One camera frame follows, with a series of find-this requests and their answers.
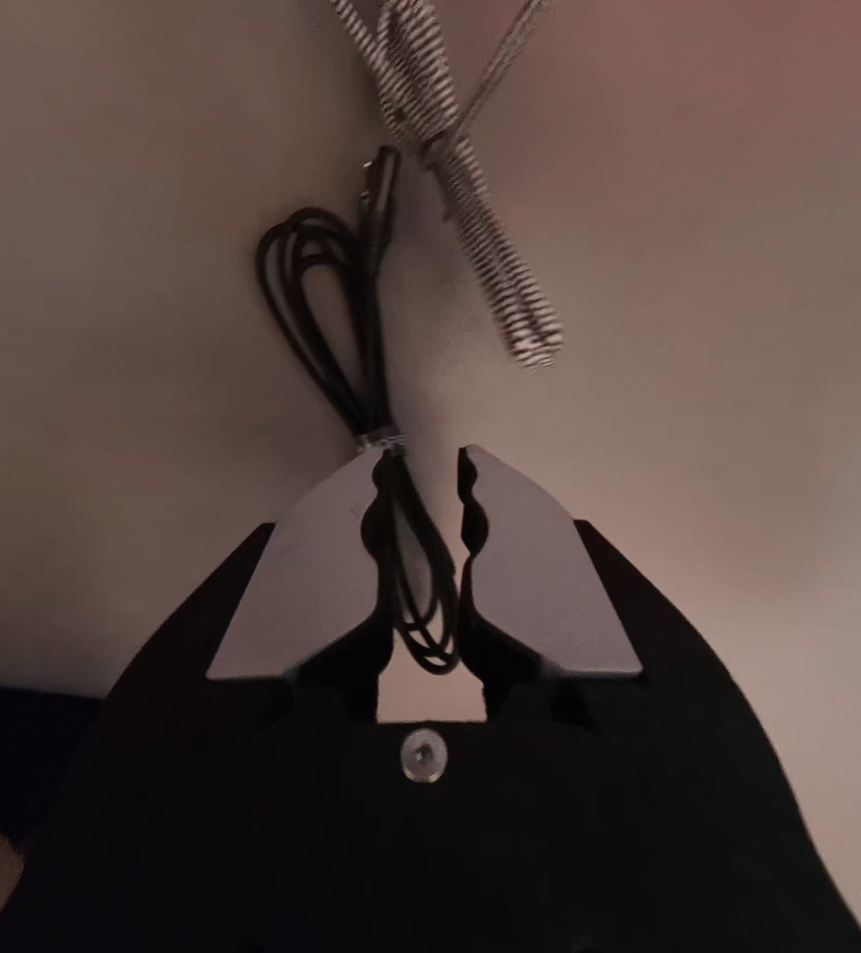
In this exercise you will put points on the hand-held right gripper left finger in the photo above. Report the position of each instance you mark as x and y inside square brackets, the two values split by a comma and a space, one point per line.
[304, 588]

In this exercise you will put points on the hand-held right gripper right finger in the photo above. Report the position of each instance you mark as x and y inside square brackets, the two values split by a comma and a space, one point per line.
[542, 588]

